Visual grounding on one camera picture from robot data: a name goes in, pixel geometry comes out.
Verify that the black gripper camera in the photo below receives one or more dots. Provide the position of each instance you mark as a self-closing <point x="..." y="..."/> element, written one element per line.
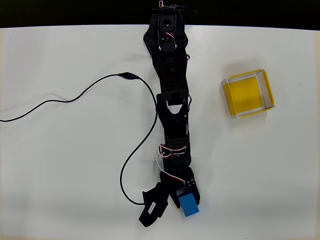
<point x="155" y="205"/>

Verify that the yellow square tray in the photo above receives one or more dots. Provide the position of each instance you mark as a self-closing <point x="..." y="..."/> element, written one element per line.
<point x="246" y="92"/>

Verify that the blue cube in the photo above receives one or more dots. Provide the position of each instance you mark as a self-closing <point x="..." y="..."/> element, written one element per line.
<point x="190" y="203"/>

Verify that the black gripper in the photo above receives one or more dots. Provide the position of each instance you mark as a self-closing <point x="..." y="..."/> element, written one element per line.
<point x="178" y="185"/>

